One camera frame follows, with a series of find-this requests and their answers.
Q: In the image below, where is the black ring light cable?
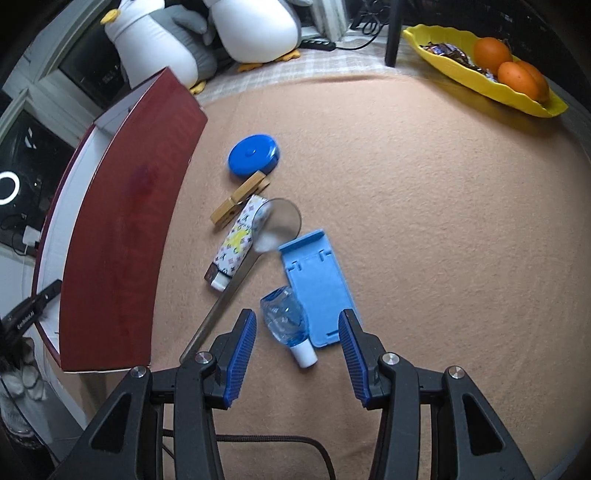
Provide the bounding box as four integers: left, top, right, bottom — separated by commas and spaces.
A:
335, 0, 398, 51

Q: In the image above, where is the blue round tape measure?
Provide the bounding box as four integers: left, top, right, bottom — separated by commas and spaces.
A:
228, 134, 280, 178

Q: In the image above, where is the blue phone stand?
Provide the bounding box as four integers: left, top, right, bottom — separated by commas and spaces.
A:
278, 229, 363, 348

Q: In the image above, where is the yellow leaf-shaped bowl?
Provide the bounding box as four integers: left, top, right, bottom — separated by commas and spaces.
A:
402, 24, 568, 118

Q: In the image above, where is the small penguin plush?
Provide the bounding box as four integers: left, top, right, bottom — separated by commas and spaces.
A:
203, 0, 315, 72

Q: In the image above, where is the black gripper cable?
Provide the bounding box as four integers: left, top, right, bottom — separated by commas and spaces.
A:
161, 429, 338, 480

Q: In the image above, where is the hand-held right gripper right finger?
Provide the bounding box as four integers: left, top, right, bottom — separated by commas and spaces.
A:
338, 308, 536, 480

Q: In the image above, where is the red cardboard box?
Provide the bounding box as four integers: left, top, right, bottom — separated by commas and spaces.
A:
31, 67, 209, 372

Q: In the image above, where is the large penguin plush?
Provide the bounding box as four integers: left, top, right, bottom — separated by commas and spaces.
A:
100, 0, 220, 95

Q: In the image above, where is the pile of wrapped candies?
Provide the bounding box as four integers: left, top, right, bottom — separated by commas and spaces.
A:
418, 41, 499, 84

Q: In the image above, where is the white window frame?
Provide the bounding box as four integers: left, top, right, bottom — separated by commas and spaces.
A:
0, 0, 356, 158

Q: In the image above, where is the clear blue small bottle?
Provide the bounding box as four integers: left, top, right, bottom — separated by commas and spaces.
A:
260, 286, 318, 368

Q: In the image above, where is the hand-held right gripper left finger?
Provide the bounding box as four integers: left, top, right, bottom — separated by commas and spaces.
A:
48, 308, 257, 480

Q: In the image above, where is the patterned white lighter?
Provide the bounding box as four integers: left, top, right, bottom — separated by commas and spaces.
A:
204, 195, 269, 291

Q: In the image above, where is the checked cloth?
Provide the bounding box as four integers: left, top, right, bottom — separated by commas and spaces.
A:
194, 32, 462, 107

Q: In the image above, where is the person's left hand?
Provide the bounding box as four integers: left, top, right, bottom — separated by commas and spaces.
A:
0, 339, 49, 403

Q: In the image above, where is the black tripod stand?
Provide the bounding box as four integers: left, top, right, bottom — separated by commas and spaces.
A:
385, 0, 404, 68

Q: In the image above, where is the orange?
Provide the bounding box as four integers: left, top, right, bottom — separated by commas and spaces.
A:
498, 61, 541, 100
519, 60, 550, 102
475, 37, 513, 75

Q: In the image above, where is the magnifying glass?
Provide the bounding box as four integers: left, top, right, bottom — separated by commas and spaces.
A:
179, 198, 303, 365

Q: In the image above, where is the wooden clothespin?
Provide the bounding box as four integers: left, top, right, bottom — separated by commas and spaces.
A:
210, 171, 271, 227

